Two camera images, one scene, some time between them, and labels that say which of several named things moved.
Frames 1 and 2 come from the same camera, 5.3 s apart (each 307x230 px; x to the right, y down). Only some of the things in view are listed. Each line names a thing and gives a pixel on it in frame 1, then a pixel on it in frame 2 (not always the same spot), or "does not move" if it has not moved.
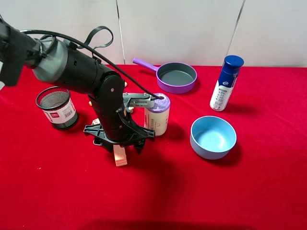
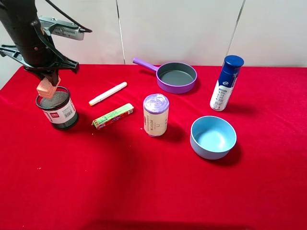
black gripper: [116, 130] → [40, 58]
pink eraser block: [120, 155] → [45, 89]
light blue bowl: [212, 137] does not move
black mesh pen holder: [57, 104] does not move
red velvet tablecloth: [52, 179] does not move
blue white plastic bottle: [226, 81] does not move
